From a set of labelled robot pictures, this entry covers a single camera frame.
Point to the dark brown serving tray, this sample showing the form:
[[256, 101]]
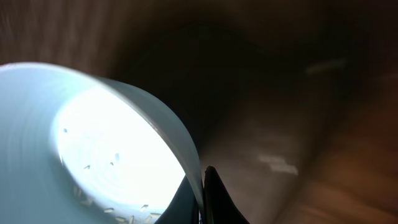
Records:
[[304, 136]]

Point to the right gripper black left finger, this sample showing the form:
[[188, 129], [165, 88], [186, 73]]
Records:
[[183, 208]]

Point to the light blue bowl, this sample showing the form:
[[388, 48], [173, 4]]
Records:
[[77, 149]]

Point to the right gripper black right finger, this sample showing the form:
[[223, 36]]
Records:
[[219, 206]]

